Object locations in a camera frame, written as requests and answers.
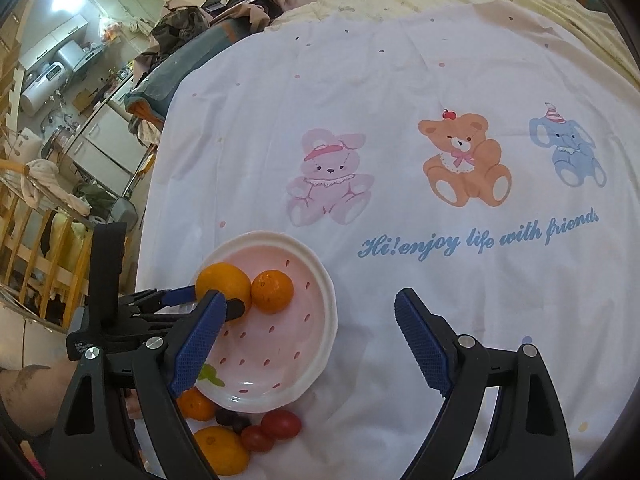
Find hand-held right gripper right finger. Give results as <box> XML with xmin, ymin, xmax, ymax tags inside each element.
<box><xmin>394</xmin><ymin>287</ymin><xmax>576</xmax><ymax>480</ymax></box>

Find person's left forearm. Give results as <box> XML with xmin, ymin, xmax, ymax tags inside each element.
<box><xmin>0</xmin><ymin>364</ymin><xmax>78</xmax><ymax>438</ymax></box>

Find wooden crib railing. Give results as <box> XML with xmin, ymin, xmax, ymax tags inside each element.
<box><xmin>0</xmin><ymin>159</ymin><xmax>103</xmax><ymax>333</ymax></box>

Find white low cabinet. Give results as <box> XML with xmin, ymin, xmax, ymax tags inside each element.
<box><xmin>70</xmin><ymin>107</ymin><xmax>153</xmax><ymax>191</ymax></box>

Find beige bundled cloth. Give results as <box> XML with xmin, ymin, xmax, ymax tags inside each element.
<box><xmin>19</xmin><ymin>158</ymin><xmax>68</xmax><ymax>207</ymax></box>

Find pile of clothes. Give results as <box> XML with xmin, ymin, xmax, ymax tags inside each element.
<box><xmin>134</xmin><ymin>0</ymin><xmax>296</xmax><ymax>68</ymax></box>

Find white wall cabinet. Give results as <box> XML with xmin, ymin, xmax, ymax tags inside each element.
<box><xmin>19</xmin><ymin>14</ymin><xmax>90</xmax><ymax>68</ymax></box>

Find small tangerine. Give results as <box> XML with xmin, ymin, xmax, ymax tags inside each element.
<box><xmin>250</xmin><ymin>270</ymin><xmax>295</xmax><ymax>315</ymax></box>
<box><xmin>177</xmin><ymin>387</ymin><xmax>218</xmax><ymax>422</ymax></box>

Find large orange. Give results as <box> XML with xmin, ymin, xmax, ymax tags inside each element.
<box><xmin>195</xmin><ymin>262</ymin><xmax>252</xmax><ymax>316</ymax></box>
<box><xmin>192</xmin><ymin>426</ymin><xmax>251</xmax><ymax>480</ymax></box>

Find pink strawberry print plate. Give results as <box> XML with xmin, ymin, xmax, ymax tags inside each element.
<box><xmin>192</xmin><ymin>230</ymin><xmax>339</xmax><ymax>414</ymax></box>

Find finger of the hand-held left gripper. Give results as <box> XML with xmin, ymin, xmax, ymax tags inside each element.
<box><xmin>120</xmin><ymin>285</ymin><xmax>199</xmax><ymax>311</ymax></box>
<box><xmin>130</xmin><ymin>299</ymin><xmax>246</xmax><ymax>338</ymax></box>

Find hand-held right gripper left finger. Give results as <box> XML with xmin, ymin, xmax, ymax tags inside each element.
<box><xmin>47</xmin><ymin>290</ymin><xmax>228</xmax><ymax>480</ymax></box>

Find blue folded bedding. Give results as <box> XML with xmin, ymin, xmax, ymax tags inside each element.
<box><xmin>124</xmin><ymin>24</ymin><xmax>241</xmax><ymax>128</ymax></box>

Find red cherry tomato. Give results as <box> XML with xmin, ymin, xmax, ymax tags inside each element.
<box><xmin>241</xmin><ymin>425</ymin><xmax>276</xmax><ymax>453</ymax></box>
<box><xmin>261</xmin><ymin>409</ymin><xmax>302</xmax><ymax>438</ymax></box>

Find white printed blanket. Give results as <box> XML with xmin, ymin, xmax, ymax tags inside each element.
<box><xmin>134</xmin><ymin>0</ymin><xmax>637</xmax><ymax>480</ymax></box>

